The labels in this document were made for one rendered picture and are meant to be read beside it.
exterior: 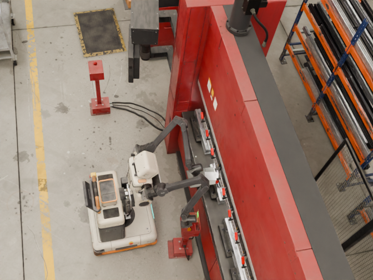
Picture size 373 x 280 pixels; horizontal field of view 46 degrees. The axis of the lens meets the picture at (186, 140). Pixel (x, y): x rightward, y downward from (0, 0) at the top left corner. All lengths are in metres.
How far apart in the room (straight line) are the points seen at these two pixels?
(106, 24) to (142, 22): 2.82
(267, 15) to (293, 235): 2.00
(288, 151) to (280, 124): 0.22
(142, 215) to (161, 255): 0.49
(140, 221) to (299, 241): 2.38
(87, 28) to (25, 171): 2.40
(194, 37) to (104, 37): 2.88
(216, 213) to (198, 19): 1.75
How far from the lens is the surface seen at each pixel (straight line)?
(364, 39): 5.20
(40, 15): 6.96
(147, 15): 4.00
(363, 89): 5.14
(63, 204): 5.12
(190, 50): 3.94
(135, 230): 4.64
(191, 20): 3.69
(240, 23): 3.38
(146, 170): 3.69
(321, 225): 2.72
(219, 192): 4.12
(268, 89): 3.14
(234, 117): 3.31
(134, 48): 4.23
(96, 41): 6.48
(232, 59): 3.25
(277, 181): 2.75
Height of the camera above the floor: 4.63
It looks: 57 degrees down
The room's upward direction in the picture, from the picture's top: 11 degrees clockwise
